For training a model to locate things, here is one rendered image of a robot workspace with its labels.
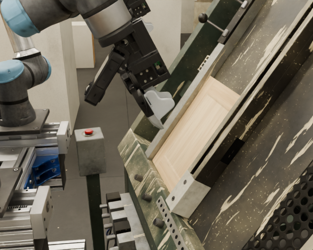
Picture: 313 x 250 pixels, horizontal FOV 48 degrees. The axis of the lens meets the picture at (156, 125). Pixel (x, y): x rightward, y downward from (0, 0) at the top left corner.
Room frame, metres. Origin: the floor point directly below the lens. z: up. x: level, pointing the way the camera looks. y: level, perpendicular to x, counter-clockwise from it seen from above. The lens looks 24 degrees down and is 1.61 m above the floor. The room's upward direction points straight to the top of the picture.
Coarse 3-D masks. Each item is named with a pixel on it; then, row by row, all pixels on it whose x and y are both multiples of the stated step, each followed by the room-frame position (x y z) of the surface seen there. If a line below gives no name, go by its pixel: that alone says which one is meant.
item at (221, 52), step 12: (264, 0) 1.35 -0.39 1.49; (252, 12) 1.34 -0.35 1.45; (240, 24) 1.32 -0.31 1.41; (240, 36) 1.32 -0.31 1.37; (216, 48) 1.34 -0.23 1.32; (228, 48) 1.31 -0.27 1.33; (216, 60) 1.30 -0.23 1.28; (204, 72) 1.30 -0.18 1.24; (216, 72) 1.30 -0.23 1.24; (192, 84) 1.31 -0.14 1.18; (192, 96) 1.27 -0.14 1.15; (180, 108) 1.27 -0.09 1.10; (168, 120) 1.28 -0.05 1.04; (168, 132) 1.25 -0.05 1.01; (156, 144) 1.24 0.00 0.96
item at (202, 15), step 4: (200, 16) 1.35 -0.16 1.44; (204, 16) 1.35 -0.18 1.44; (200, 20) 1.35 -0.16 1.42; (204, 20) 1.35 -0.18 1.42; (208, 20) 1.35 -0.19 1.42; (212, 24) 1.35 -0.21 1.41; (216, 28) 1.34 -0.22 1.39; (220, 28) 1.34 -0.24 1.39; (224, 32) 1.33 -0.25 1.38; (224, 36) 1.33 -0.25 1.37
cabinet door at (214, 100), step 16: (208, 80) 1.28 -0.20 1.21; (208, 96) 1.21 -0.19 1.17; (224, 96) 1.13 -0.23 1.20; (192, 112) 1.22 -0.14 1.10; (208, 112) 1.15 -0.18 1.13; (224, 112) 1.07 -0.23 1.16; (176, 128) 1.24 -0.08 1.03; (192, 128) 1.16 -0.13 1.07; (208, 128) 1.08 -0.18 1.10; (176, 144) 1.17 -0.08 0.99; (192, 144) 1.09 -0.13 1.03; (160, 160) 1.18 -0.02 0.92; (176, 160) 1.10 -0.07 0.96; (192, 160) 1.03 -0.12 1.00; (176, 176) 1.04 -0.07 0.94
